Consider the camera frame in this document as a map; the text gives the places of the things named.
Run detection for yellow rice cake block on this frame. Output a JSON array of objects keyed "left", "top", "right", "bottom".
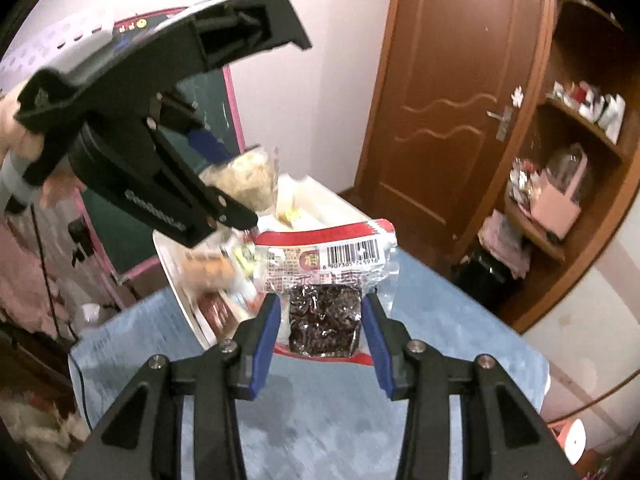
[{"left": 200, "top": 145, "right": 278, "bottom": 214}]

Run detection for round cookies clear pack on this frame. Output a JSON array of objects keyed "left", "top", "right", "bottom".
[{"left": 180, "top": 252, "right": 238, "bottom": 289}]

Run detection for dark prune red-edged packet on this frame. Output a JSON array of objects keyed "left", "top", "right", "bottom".
[{"left": 254, "top": 219, "right": 399, "bottom": 365}]

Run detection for green pineapple cake packet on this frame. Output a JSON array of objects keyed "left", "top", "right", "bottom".
[{"left": 230, "top": 242, "right": 257, "bottom": 278}]

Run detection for dark red snowflake packet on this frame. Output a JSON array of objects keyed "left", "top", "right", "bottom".
[{"left": 196, "top": 292, "right": 239, "bottom": 339}]

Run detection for person left hand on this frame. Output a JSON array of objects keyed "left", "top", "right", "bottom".
[{"left": 1, "top": 81, "right": 85, "bottom": 208}]

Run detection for pink plastic stool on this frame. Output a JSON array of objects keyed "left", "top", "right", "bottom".
[{"left": 548, "top": 418, "right": 587, "bottom": 465}]

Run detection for white plastic organizer bin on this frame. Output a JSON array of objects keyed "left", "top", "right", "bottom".
[{"left": 152, "top": 174, "right": 370, "bottom": 349}]

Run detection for blue table cloth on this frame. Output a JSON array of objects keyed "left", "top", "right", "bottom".
[{"left": 70, "top": 252, "right": 549, "bottom": 479}]

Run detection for folded pink cloths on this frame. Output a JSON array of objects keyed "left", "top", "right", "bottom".
[{"left": 477, "top": 209, "right": 530, "bottom": 280}]

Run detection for pink basket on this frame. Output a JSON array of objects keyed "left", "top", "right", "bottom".
[{"left": 529, "top": 143, "right": 589, "bottom": 243}]

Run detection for brown wooden door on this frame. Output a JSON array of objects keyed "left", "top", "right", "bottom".
[{"left": 356, "top": 0, "right": 552, "bottom": 266}]

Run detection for green chalkboard pink frame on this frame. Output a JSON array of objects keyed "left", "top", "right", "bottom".
[{"left": 74, "top": 6, "right": 248, "bottom": 286}]

